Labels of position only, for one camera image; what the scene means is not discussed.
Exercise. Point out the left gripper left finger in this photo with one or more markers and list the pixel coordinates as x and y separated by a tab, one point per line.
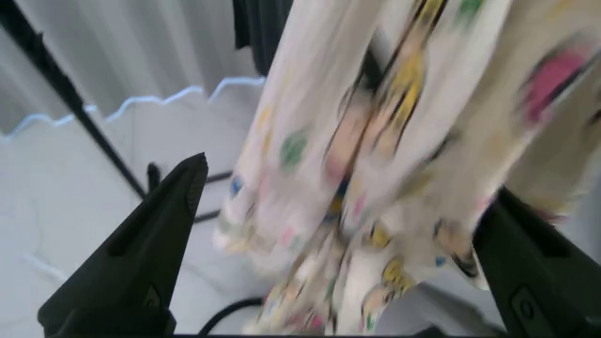
141	263

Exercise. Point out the black clothes rack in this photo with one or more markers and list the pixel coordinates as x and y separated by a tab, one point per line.
70	94

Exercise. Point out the white curtain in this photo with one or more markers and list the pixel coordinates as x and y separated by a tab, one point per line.
141	47

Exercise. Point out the dark grey t-shirt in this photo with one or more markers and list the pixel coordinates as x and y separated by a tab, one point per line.
263	28

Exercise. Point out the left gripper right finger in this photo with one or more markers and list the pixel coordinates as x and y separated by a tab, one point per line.
540	272

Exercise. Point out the cream printed garment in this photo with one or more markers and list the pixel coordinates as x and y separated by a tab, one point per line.
375	141

